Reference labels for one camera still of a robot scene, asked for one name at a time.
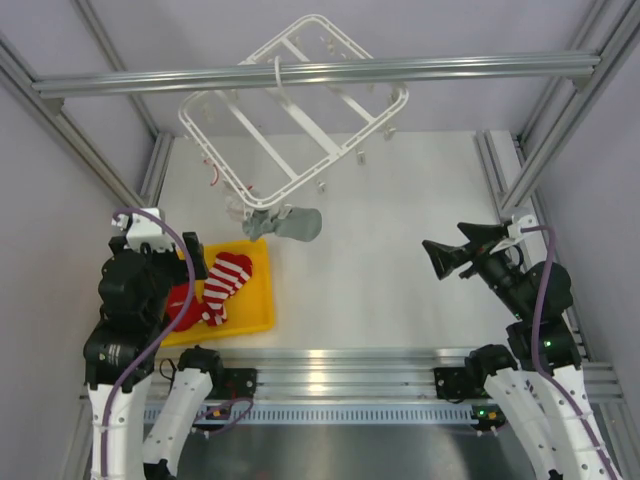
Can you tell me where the white clip hanger rack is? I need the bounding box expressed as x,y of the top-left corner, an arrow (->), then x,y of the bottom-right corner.
179,14 -> 409,212

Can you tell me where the perforated cable duct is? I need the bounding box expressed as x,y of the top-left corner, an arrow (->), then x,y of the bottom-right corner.
193,403 -> 478,426

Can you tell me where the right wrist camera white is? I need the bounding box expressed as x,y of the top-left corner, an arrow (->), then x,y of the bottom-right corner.
490,214 -> 537,254

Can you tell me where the yellow plastic tray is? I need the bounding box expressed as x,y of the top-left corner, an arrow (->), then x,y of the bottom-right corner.
161,239 -> 275,348

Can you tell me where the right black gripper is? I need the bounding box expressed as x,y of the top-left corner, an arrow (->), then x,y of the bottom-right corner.
423,220 -> 531,317

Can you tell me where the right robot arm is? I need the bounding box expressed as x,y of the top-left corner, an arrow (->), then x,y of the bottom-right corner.
422,215 -> 621,479

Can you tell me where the aluminium crossbar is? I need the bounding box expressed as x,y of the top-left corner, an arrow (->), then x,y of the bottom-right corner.
32,51 -> 601,99

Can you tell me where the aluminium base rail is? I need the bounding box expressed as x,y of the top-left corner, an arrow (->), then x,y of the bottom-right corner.
79,347 -> 624,404

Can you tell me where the red white striped sock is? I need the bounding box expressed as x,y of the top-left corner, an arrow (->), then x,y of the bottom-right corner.
202,252 -> 253,327

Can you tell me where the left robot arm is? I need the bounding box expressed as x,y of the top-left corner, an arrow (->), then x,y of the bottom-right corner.
83,232 -> 226,479

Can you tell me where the grey sock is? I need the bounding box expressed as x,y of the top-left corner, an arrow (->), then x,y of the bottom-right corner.
242,207 -> 323,242

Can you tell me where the red patterned sock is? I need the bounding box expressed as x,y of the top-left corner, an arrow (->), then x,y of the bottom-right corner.
166,284 -> 205,332

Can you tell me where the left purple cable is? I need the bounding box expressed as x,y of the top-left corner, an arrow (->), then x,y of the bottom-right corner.
88,209 -> 196,476

